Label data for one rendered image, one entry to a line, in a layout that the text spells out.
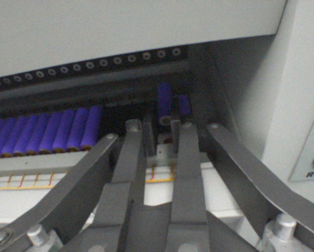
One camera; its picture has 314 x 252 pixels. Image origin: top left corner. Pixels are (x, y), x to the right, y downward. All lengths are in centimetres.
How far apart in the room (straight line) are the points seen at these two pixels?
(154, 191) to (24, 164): 16
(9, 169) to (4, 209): 5
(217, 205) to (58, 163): 18
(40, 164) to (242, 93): 23
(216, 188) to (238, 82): 11
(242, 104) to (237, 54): 4
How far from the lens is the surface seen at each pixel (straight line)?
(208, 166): 21
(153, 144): 16
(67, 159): 24
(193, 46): 30
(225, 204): 21
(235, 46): 18
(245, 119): 17
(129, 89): 28
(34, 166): 26
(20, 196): 29
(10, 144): 32
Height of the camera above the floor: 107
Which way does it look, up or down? 36 degrees down
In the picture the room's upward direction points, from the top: 11 degrees counter-clockwise
